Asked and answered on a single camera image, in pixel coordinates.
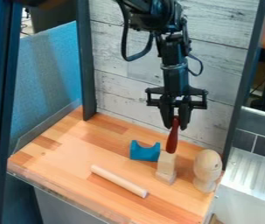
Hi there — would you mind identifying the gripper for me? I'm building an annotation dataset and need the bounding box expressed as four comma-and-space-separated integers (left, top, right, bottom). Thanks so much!
143, 61, 210, 131

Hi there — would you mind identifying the red toy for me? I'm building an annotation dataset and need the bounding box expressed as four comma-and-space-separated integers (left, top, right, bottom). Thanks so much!
164, 115, 182, 155

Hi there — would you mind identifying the wooden cube block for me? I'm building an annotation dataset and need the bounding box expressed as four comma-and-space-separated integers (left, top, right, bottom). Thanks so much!
154, 150, 179, 186

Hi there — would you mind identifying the blue arch block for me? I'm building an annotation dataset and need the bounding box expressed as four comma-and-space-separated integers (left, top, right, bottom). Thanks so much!
128, 139, 162, 163

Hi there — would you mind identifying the wooden egg-shaped toy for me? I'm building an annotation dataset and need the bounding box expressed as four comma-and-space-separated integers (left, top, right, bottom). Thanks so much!
192, 149, 224, 194

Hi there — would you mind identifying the wooden cylinder rod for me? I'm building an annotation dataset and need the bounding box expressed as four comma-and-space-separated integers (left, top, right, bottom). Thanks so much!
88, 164, 150, 200

